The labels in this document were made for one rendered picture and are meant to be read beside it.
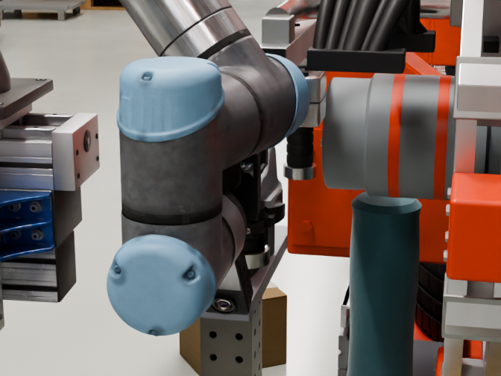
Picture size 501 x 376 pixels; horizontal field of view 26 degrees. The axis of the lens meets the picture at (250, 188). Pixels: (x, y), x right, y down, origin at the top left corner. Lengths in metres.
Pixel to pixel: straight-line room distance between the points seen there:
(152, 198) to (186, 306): 0.08
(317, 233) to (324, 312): 1.16
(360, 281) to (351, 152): 0.25
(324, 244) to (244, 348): 0.34
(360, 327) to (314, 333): 1.40
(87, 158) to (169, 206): 0.92
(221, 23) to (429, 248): 0.98
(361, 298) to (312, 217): 0.42
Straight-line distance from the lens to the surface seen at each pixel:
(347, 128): 1.19
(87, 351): 2.74
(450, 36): 3.67
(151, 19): 0.89
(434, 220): 1.78
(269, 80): 0.88
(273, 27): 1.05
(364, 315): 1.41
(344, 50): 1.02
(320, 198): 1.79
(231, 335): 2.05
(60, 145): 1.62
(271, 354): 2.62
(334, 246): 1.81
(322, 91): 1.06
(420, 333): 2.17
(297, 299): 3.03
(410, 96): 1.19
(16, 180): 1.65
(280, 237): 2.13
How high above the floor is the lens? 1.14
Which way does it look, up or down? 16 degrees down
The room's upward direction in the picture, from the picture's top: straight up
